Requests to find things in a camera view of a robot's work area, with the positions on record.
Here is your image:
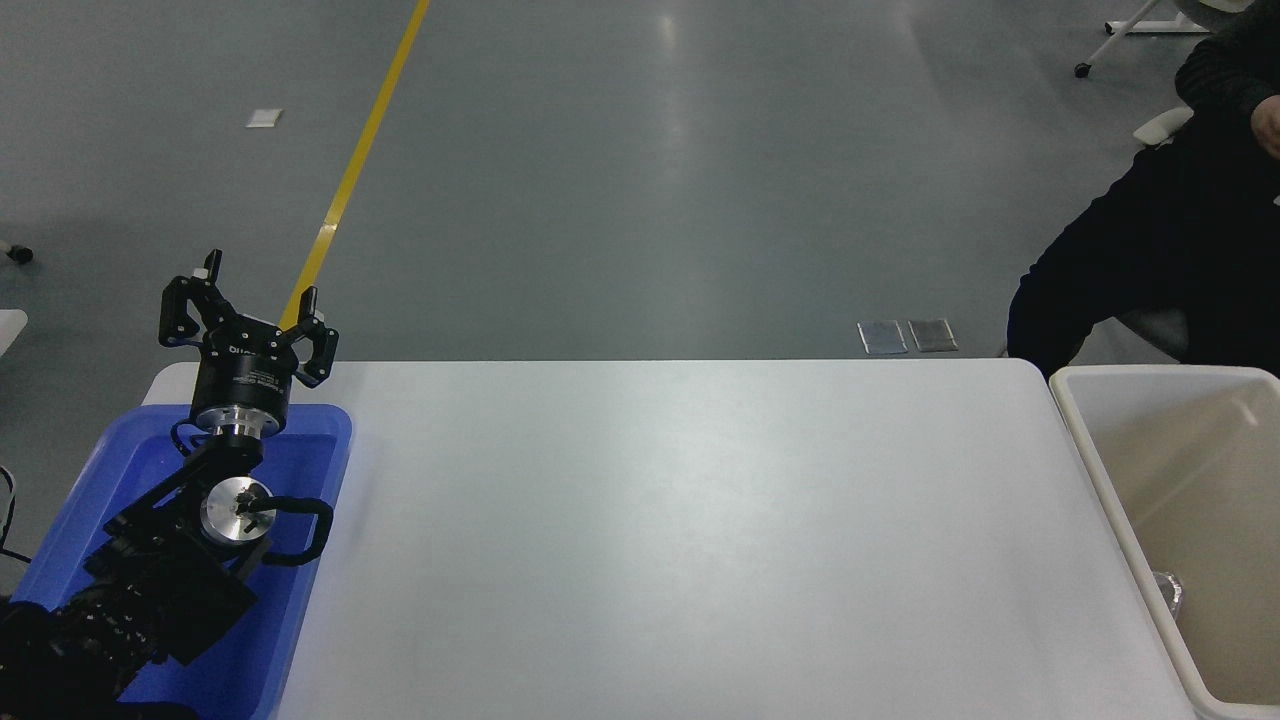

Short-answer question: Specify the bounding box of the person's hand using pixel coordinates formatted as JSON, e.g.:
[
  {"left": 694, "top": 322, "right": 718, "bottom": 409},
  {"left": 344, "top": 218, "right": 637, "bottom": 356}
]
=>
[{"left": 1251, "top": 94, "right": 1280, "bottom": 161}]

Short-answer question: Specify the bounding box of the person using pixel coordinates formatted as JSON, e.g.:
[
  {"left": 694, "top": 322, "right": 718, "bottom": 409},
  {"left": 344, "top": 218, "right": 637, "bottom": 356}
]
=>
[{"left": 1005, "top": 0, "right": 1280, "bottom": 383}]

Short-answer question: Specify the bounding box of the black cable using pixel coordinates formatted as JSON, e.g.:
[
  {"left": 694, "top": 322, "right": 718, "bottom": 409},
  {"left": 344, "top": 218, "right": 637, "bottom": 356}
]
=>
[{"left": 0, "top": 468, "right": 31, "bottom": 567}]

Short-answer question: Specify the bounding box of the white wheeled stand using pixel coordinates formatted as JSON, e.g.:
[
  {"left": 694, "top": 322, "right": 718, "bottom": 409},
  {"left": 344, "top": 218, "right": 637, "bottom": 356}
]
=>
[{"left": 1075, "top": 0, "right": 1251, "bottom": 79}]

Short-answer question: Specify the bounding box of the large pale plastic bin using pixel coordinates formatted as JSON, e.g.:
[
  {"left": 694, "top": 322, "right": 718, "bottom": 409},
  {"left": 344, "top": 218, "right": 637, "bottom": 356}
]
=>
[{"left": 1048, "top": 365, "right": 1280, "bottom": 720}]

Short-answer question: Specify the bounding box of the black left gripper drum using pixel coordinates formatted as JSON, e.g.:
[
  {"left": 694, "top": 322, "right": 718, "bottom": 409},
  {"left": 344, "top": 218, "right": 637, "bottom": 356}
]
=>
[{"left": 190, "top": 315, "right": 299, "bottom": 421}]

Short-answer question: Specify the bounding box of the blue plastic tray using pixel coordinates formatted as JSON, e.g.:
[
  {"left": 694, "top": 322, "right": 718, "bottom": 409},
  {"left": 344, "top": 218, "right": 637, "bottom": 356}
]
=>
[{"left": 10, "top": 403, "right": 353, "bottom": 720}]

